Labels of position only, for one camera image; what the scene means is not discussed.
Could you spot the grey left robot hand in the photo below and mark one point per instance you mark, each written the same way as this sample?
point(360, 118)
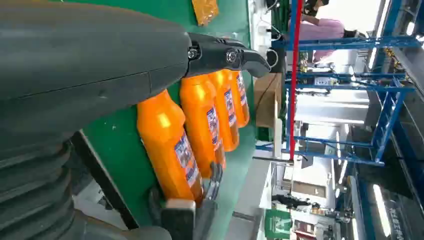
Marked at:
point(82, 59)

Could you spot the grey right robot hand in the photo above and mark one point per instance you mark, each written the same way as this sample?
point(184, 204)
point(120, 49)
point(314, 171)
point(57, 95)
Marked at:
point(206, 218)

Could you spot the orange drink bottle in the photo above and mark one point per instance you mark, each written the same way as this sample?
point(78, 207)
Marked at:
point(162, 142)
point(198, 109)
point(220, 89)
point(244, 114)

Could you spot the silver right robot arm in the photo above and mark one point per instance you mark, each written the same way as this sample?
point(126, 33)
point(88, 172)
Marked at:
point(132, 233)

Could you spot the green sign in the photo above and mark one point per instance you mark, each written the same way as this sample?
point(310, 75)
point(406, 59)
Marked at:
point(277, 225)

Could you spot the green table mat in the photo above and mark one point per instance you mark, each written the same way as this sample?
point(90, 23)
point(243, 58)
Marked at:
point(116, 149)

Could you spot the cardboard box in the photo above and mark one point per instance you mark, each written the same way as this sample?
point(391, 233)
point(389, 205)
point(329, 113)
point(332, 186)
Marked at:
point(266, 99)

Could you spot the red pole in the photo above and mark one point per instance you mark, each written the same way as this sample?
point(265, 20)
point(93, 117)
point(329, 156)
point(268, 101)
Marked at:
point(295, 82)

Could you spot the person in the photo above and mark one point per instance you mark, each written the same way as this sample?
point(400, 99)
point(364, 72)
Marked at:
point(321, 30)

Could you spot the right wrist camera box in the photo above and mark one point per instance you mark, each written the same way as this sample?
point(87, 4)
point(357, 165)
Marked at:
point(179, 222)

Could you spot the white post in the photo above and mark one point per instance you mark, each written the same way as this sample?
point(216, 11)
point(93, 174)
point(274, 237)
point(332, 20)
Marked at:
point(277, 132)

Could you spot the blue metal frame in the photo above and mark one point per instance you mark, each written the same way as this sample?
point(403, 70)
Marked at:
point(348, 42)

